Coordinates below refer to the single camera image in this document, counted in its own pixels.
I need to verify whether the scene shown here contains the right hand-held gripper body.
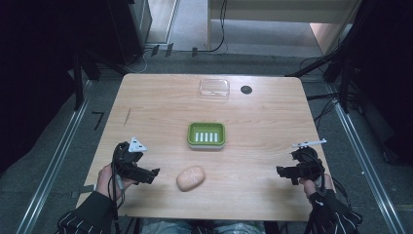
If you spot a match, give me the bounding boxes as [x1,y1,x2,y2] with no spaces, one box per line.
[290,137,328,181]

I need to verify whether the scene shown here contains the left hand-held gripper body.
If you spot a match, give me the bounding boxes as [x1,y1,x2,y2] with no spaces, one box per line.
[112,136,148,183]

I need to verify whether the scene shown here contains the green soap dish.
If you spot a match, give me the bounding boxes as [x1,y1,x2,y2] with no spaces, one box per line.
[186,122,227,150]

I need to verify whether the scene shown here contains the clear plastic container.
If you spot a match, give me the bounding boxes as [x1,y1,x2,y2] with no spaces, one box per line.
[198,78,231,101]

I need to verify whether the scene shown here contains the person's right hand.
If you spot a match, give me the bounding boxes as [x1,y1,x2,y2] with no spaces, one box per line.
[298,174,335,200]

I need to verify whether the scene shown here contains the person's left hand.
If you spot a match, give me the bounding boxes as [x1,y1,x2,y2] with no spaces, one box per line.
[95,163,138,201]

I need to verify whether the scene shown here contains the person's legs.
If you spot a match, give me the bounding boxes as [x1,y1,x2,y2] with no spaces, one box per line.
[140,217,266,234]

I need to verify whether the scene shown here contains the black metal stand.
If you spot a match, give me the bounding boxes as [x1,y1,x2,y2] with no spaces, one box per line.
[69,48,131,111]
[284,19,368,114]

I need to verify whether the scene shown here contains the beige cabinet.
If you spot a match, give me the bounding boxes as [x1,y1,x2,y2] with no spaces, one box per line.
[206,0,363,57]

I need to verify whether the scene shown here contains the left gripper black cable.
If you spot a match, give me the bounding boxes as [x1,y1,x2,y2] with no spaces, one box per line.
[109,144,129,234]

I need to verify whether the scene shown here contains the black floor cables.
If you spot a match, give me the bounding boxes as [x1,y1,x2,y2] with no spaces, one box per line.
[298,56,364,131]

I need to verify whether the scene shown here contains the aluminium floor rail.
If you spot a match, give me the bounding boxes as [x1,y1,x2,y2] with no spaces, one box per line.
[15,80,94,234]
[325,82,407,234]

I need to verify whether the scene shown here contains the black hanging cable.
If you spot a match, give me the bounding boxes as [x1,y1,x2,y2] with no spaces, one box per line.
[191,0,229,58]

